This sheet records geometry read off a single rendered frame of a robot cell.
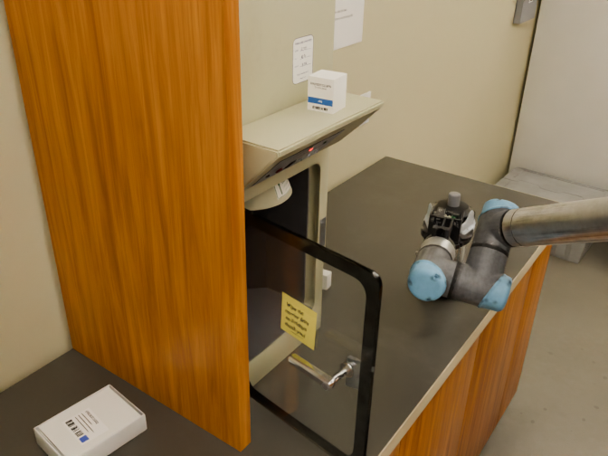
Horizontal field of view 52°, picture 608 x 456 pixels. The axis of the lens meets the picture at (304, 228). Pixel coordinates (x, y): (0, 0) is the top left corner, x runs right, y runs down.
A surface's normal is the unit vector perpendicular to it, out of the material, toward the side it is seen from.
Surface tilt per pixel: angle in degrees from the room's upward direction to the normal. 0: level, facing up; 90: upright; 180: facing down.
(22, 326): 90
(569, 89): 90
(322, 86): 90
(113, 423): 0
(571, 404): 0
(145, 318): 90
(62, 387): 0
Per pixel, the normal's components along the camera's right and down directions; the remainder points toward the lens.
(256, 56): 0.81, 0.30
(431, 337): 0.02, -0.88
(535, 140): -0.58, 0.38
